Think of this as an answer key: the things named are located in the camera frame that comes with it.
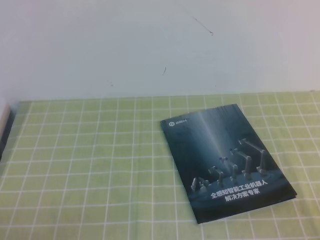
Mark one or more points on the blue robot brochure book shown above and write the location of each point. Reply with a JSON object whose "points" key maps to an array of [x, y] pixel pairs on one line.
{"points": [[223, 165]]}

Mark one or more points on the green checked tablecloth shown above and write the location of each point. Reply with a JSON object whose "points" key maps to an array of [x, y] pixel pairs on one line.
{"points": [[99, 169]]}

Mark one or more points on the white box at left edge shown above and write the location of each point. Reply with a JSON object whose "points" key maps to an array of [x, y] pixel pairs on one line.
{"points": [[6, 121]]}

